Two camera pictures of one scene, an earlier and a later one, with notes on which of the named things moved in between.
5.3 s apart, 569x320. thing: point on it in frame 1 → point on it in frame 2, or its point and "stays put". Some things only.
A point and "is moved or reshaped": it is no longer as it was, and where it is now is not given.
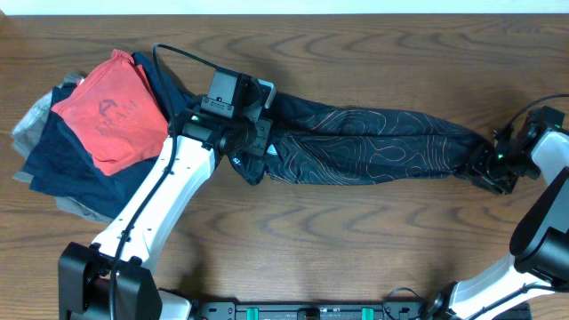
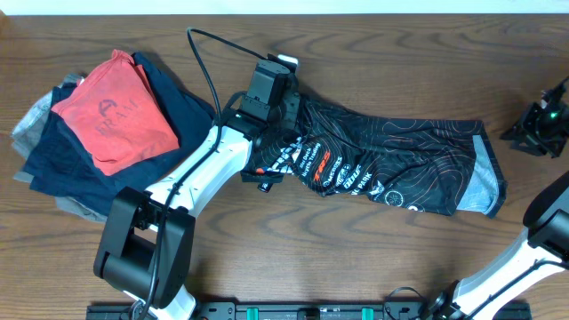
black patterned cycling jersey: x=315 y=143 is moved or reshaped
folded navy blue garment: x=60 y=162 stays put
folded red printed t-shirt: x=116 y=114 stays put
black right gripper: x=477 y=170 → x=524 y=132
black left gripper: x=261 y=128 → x=290 y=105
